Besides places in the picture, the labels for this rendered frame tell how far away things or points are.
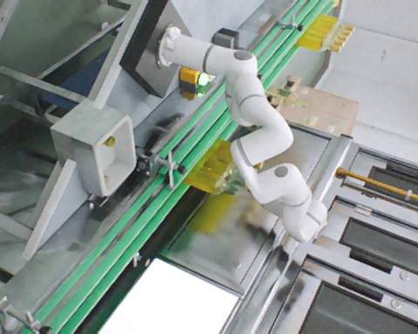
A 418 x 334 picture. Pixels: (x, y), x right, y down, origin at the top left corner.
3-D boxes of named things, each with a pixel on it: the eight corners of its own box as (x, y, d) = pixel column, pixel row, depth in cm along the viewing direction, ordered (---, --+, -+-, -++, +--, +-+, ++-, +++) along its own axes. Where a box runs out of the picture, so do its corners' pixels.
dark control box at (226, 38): (212, 52, 212) (230, 57, 209) (212, 35, 207) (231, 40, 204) (221, 43, 217) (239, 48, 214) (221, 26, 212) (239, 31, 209)
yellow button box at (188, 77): (178, 84, 195) (195, 90, 192) (178, 68, 189) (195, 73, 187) (187, 76, 199) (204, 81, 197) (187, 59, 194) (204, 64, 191)
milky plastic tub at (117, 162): (83, 190, 159) (105, 200, 157) (70, 136, 144) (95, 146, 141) (116, 157, 170) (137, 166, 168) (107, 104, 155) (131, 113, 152)
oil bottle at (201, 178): (168, 177, 184) (220, 197, 177) (168, 166, 180) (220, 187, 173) (176, 168, 188) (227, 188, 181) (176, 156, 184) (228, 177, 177)
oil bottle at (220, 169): (177, 167, 188) (227, 188, 181) (176, 156, 184) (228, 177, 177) (184, 158, 192) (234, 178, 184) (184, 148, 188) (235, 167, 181)
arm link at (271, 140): (225, 106, 140) (234, 140, 130) (270, 85, 137) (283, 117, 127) (246, 138, 149) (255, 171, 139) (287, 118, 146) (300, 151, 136)
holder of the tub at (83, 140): (85, 200, 163) (104, 209, 161) (70, 136, 144) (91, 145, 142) (116, 168, 174) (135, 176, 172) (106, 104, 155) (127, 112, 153)
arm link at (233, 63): (218, 36, 158) (264, 50, 153) (216, 72, 167) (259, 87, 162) (203, 50, 152) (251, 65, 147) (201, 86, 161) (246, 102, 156)
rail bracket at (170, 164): (151, 183, 172) (183, 197, 168) (148, 146, 160) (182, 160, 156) (156, 177, 174) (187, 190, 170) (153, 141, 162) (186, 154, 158)
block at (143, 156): (134, 172, 173) (151, 179, 171) (131, 152, 166) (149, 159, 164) (139, 166, 175) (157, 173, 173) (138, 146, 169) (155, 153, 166)
